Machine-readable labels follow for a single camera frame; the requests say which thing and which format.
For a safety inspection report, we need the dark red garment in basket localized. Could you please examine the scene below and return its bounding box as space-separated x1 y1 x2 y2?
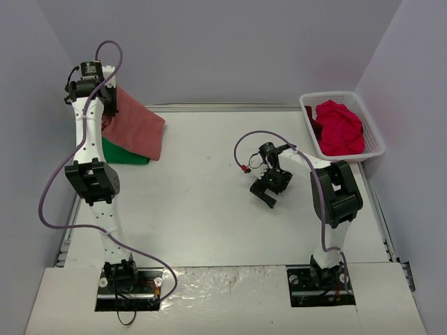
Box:
305 105 323 140

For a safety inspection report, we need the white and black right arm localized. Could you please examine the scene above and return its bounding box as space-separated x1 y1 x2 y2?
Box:
245 142 363 288

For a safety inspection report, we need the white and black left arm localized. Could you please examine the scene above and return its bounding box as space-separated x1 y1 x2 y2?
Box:
64 60 141 292

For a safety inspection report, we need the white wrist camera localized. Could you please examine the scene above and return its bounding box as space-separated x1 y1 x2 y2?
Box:
102 65 117 89
242 156 270 179

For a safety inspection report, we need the black cable loop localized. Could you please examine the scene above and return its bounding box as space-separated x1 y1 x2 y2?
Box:
115 306 139 326

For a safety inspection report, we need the magenta crumpled t-shirt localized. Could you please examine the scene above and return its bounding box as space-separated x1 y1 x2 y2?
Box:
316 100 365 156

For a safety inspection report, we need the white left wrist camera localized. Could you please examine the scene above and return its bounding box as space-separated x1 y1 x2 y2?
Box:
102 65 117 89

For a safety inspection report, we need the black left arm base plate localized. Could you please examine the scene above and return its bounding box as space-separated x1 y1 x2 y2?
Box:
95 269 163 312

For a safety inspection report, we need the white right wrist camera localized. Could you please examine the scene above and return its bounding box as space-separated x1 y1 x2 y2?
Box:
242 156 270 179

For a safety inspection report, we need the green folded t-shirt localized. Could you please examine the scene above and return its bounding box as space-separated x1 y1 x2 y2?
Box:
102 137 149 165

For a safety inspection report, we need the white plastic basket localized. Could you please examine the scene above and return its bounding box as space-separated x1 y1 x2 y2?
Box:
300 91 385 162

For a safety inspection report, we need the aluminium right table rail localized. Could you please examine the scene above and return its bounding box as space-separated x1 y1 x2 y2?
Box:
358 163 416 295

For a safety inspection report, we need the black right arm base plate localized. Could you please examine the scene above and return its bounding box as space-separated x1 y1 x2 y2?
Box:
286 265 356 308

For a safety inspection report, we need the salmon pink t-shirt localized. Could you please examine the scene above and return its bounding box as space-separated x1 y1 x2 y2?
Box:
102 87 166 161

